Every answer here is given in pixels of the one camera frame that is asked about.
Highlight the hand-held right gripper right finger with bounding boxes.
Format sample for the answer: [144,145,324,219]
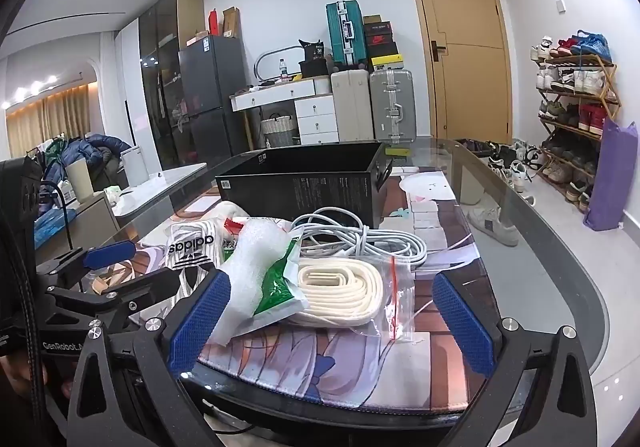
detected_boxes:
[432,272,598,447]

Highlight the printed desk mat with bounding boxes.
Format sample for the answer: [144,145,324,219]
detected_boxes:
[85,162,488,408]

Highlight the pile of scattered shoes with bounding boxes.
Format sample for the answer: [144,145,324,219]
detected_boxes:
[457,137,543,208]

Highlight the white dresser desk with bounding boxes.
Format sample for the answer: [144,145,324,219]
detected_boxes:
[230,77,338,148]

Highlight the white side table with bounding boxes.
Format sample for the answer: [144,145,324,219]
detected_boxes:
[112,162,208,218]

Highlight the wooden shoe rack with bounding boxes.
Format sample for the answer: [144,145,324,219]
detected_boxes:
[531,30,621,213]

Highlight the blue down jacket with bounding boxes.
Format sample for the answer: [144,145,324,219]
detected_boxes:
[42,136,133,188]

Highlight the brown cardboard box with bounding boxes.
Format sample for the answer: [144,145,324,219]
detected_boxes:
[222,6,242,39]

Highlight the beige cabinet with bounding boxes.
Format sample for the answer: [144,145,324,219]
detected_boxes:
[35,192,121,253]

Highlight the cream rope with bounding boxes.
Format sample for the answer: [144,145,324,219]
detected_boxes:
[280,254,416,343]

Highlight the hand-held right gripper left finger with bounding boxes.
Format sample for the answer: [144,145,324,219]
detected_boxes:
[72,271,232,447]

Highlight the beige curtain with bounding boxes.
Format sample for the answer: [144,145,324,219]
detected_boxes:
[5,82,91,158]

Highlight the single white sneaker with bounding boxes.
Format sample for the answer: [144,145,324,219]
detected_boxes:
[467,206,521,248]

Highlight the green and white packet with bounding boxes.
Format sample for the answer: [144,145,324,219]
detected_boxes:
[227,229,313,335]

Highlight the beige cup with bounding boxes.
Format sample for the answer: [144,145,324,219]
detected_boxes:
[65,161,95,203]

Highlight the white canister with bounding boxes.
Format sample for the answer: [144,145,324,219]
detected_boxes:
[121,147,149,188]

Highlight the wooden door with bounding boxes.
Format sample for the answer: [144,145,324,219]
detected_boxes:
[404,0,513,145]

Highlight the silver suitcase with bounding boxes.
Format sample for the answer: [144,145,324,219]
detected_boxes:
[369,68,417,145]

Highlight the white drawstring bag black logo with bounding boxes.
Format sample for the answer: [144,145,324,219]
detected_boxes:
[159,201,251,323]

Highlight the black paper bag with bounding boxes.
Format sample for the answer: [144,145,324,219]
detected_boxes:
[298,38,326,62]

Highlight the dark glass cabinet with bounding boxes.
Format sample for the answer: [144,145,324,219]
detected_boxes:
[138,0,206,168]

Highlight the oval metal frame mirror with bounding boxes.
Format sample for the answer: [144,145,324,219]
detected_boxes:
[254,46,306,80]

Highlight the red and white packet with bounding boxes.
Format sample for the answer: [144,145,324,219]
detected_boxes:
[221,217,247,262]

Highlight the white cable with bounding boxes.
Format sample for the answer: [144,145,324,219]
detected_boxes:
[290,208,428,273]

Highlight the beige suitcase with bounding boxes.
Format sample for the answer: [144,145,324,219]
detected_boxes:
[330,69,375,144]

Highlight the teal suitcase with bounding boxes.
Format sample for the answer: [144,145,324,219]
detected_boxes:
[326,0,365,68]

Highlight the rows of assorted sneakers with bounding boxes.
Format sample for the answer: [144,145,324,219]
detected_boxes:
[531,30,613,210]

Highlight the black cardboard box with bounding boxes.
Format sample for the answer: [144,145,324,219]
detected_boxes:
[215,142,394,234]

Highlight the wicker basket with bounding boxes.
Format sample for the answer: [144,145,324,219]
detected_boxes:
[261,113,299,148]

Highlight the white bubble wrap pouch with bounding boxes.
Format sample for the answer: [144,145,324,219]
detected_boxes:
[207,218,293,348]

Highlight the dark refrigerator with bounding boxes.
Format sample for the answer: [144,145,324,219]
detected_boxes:
[178,34,251,168]

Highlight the person's left hand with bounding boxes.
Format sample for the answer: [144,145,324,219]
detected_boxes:
[0,357,73,399]

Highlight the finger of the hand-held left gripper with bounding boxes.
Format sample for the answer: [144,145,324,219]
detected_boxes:
[35,241,136,289]
[46,270,183,335]

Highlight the purple bag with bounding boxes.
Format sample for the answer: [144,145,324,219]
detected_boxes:
[582,120,638,232]

